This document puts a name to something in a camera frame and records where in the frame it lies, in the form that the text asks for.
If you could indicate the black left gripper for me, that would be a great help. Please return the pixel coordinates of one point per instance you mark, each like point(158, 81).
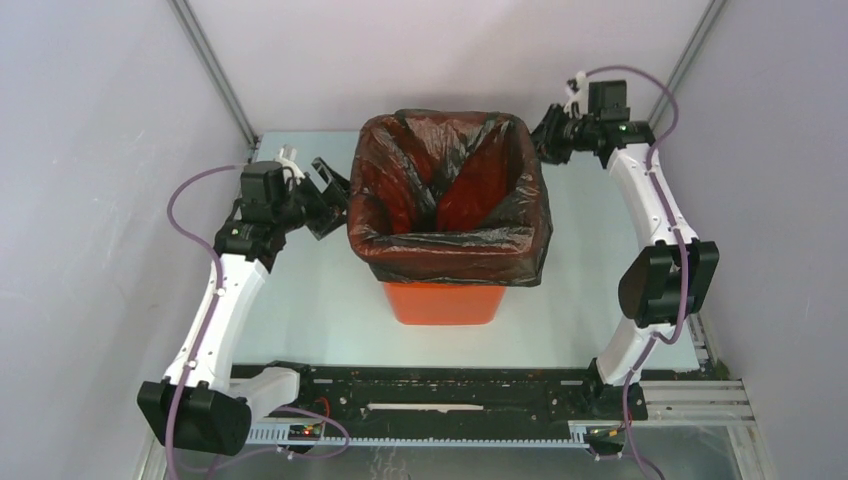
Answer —
point(332, 203)

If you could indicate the aluminium frame post left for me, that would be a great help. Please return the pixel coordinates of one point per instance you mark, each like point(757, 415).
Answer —
point(200, 42)

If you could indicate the aluminium frame post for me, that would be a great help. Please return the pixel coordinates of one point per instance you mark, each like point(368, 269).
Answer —
point(200, 42)
point(710, 17)

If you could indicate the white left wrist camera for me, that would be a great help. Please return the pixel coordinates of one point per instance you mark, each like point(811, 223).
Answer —
point(286, 156)

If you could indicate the aluminium frame post right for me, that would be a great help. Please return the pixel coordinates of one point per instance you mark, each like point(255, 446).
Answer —
point(710, 17)

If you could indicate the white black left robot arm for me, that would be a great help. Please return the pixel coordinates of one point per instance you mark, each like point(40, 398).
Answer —
point(195, 406)

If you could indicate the orange plastic trash bin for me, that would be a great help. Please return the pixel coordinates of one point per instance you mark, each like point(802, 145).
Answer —
point(431, 304)

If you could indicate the black plastic trash bag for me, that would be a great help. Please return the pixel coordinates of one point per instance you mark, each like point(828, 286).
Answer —
point(449, 197)

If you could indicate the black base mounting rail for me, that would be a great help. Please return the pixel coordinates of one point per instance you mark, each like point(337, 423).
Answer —
point(472, 404)

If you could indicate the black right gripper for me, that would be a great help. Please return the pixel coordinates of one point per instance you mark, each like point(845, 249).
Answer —
point(545, 136)

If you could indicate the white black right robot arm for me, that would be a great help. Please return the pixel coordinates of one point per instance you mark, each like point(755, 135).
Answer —
point(671, 275)

